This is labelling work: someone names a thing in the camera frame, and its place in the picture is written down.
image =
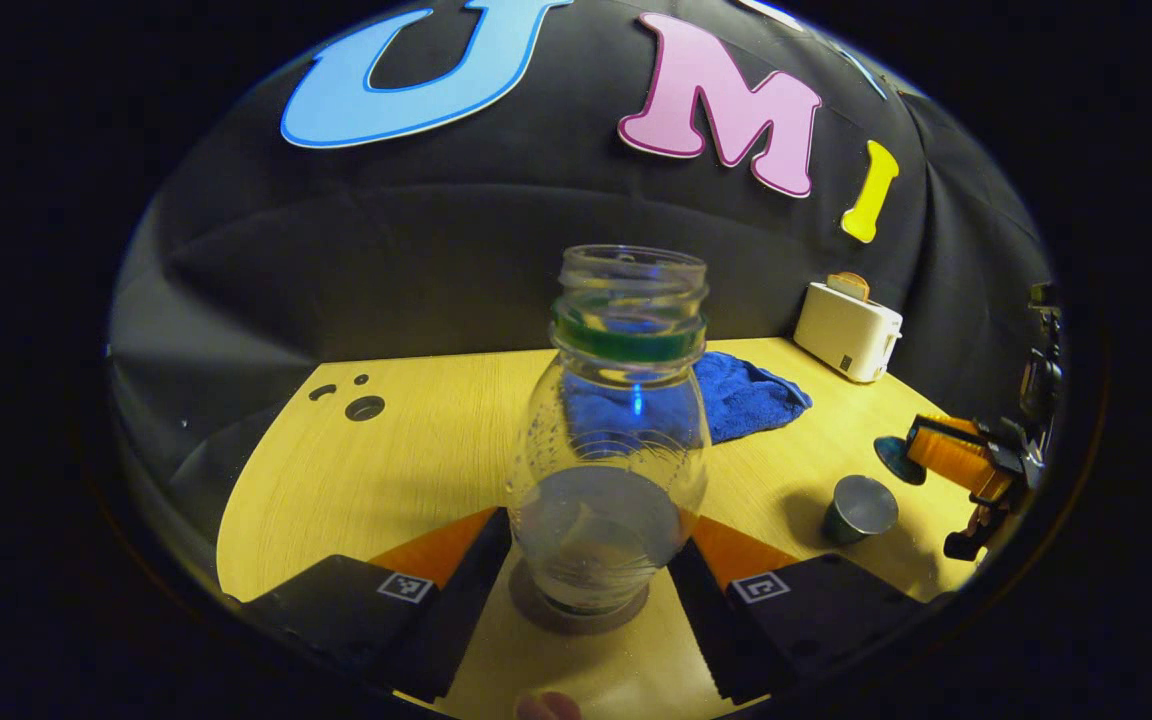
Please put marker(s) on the teal teacup lid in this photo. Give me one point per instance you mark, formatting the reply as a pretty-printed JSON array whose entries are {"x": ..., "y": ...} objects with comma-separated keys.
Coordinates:
[{"x": 898, "y": 462}]

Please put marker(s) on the black backdrop cloth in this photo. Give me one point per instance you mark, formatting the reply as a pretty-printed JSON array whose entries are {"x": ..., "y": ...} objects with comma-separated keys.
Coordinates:
[{"x": 416, "y": 250}]

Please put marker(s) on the blue towel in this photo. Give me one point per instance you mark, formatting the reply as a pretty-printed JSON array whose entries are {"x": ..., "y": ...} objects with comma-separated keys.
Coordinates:
[{"x": 751, "y": 395}]

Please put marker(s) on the teal teacup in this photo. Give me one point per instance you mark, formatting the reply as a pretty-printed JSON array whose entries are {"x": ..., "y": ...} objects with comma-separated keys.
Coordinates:
[{"x": 858, "y": 512}]

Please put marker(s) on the toasted bread slice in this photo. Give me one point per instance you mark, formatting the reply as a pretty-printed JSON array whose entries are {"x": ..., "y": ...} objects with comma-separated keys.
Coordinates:
[{"x": 849, "y": 286}]

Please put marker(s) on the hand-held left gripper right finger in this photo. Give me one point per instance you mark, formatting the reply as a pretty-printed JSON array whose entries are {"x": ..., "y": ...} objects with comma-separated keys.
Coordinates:
[{"x": 708, "y": 642}]

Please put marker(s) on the white toaster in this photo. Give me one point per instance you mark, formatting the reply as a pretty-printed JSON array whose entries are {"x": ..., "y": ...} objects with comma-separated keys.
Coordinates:
[{"x": 846, "y": 330}]

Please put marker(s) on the clear plastic water bottle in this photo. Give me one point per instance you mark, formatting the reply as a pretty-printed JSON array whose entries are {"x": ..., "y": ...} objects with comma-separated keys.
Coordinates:
[{"x": 611, "y": 470}]

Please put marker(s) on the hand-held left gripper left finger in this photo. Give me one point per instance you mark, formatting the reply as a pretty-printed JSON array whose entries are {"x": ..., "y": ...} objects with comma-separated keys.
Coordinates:
[{"x": 466, "y": 622}]

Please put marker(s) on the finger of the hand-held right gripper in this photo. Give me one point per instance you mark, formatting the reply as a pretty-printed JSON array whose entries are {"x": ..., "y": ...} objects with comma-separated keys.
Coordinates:
[
  {"x": 961, "y": 460},
  {"x": 971, "y": 545}
]

